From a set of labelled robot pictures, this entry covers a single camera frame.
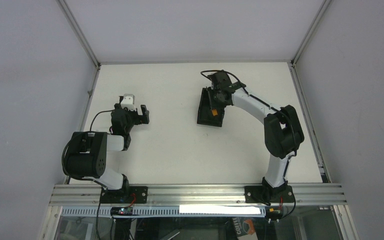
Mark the black plastic bin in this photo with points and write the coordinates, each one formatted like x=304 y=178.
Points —
x=204 y=115

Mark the orange handled screwdriver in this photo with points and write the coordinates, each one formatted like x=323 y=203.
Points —
x=214 y=112

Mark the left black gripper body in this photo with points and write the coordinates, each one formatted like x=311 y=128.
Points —
x=136 y=117

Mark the white slotted cable duct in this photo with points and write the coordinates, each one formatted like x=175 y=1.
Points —
x=164 y=211

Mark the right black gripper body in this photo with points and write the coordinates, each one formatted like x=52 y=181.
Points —
x=212 y=100

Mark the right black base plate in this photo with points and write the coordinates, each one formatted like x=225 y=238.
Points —
x=267 y=195

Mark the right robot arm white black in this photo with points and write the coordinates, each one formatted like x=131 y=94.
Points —
x=283 y=133

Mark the coffee labelled box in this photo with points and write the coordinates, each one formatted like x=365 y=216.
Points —
x=243 y=226

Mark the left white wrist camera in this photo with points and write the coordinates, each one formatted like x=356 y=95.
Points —
x=127 y=102

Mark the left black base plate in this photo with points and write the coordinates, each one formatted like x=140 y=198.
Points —
x=136 y=194

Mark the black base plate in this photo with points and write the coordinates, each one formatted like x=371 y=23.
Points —
x=267 y=195
x=136 y=194

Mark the aluminium mounting rail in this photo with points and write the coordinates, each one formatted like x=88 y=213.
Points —
x=170 y=195

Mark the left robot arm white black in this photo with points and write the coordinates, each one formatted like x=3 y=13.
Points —
x=84 y=157

